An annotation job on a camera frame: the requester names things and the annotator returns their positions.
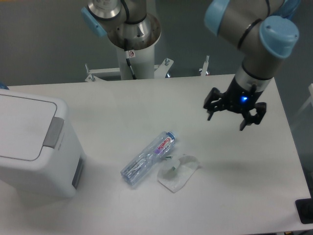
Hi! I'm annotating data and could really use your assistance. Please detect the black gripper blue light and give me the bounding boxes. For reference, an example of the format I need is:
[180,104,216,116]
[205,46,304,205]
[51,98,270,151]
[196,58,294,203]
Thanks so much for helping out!
[203,75,266,131]

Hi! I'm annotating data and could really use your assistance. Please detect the white push-button trash can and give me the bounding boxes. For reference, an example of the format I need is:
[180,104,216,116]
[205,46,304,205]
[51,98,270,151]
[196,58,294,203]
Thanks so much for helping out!
[0,89,86,197]

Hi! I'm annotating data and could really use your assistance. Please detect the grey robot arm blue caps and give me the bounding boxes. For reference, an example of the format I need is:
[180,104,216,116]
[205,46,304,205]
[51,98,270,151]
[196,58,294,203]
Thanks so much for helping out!
[81,0,299,129]

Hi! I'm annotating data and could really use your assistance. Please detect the crumpled clear plastic wrapper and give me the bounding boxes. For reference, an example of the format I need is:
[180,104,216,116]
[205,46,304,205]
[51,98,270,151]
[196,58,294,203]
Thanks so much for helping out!
[157,155,200,193]

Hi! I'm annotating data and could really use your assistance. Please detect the clear plastic water bottle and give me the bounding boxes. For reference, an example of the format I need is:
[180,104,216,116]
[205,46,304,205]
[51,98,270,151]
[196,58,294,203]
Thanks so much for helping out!
[120,131,176,186]

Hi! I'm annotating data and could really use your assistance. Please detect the black device at table corner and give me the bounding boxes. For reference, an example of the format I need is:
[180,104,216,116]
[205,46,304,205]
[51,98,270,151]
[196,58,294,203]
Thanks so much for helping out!
[295,198,313,224]

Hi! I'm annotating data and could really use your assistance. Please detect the blue object at left edge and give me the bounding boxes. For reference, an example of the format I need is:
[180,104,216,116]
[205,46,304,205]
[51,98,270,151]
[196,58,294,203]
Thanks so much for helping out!
[0,82,9,90]

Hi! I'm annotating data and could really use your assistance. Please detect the white frame at right edge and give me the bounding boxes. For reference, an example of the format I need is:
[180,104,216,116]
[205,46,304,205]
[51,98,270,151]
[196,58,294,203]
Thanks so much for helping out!
[294,83,313,121]

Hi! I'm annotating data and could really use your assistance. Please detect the white pedestal base frame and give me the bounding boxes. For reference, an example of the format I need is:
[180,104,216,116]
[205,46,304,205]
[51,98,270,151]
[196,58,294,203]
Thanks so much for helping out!
[84,55,211,83]

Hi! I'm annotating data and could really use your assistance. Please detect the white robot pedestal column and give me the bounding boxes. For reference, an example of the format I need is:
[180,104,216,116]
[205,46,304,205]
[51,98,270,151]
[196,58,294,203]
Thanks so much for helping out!
[109,14,162,80]

